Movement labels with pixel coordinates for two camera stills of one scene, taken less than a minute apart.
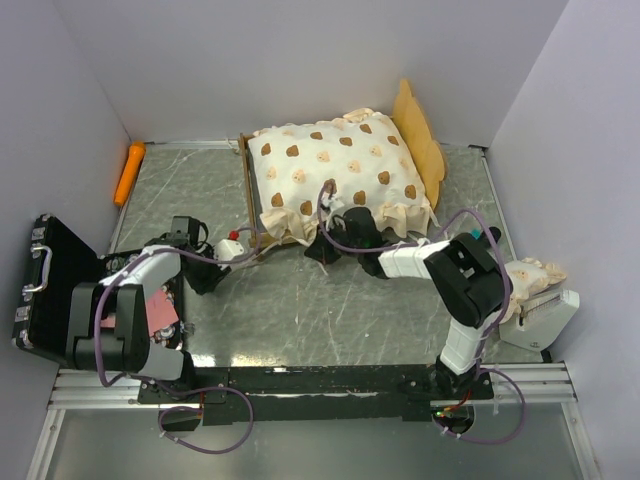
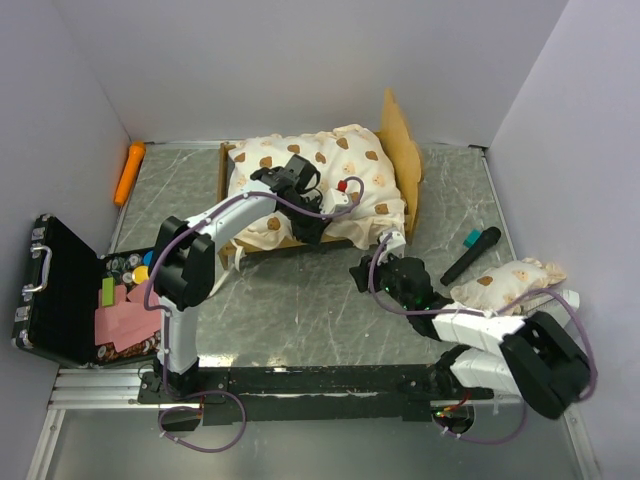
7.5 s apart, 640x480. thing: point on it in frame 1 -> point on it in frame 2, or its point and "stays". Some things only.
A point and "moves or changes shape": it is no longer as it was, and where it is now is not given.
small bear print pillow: [526, 277] stays
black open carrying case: [58, 259] stays
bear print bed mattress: [362, 155] moves or changes shape
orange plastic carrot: [131, 172] stays
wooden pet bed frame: [427, 152] -> [403, 160]
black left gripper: [202, 286] -> [312, 233]
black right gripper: [320, 250] -> [389, 260]
